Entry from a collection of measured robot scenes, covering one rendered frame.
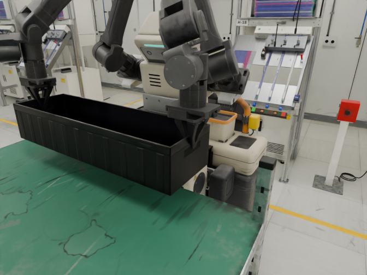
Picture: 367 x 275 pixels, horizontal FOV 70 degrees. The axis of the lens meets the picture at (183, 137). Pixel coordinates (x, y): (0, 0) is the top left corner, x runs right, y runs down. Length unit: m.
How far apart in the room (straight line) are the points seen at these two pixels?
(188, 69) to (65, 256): 0.41
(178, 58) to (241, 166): 0.88
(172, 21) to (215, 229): 0.43
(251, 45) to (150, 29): 1.90
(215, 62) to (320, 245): 1.59
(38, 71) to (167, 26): 0.52
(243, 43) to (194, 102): 2.28
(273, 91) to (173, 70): 2.00
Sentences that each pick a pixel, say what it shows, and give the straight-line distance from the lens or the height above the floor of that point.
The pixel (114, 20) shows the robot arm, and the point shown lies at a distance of 1.00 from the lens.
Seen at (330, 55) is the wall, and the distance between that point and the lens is 4.21.
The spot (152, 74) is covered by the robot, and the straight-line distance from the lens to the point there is 1.02.
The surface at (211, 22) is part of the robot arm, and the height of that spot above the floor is 1.35.
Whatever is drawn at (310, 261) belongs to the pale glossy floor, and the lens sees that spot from 1.96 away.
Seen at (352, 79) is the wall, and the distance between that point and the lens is 4.25.
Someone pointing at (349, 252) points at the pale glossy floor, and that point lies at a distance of 2.12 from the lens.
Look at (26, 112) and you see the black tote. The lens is 0.89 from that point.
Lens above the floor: 1.36
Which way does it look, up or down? 24 degrees down
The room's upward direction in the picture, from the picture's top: straight up
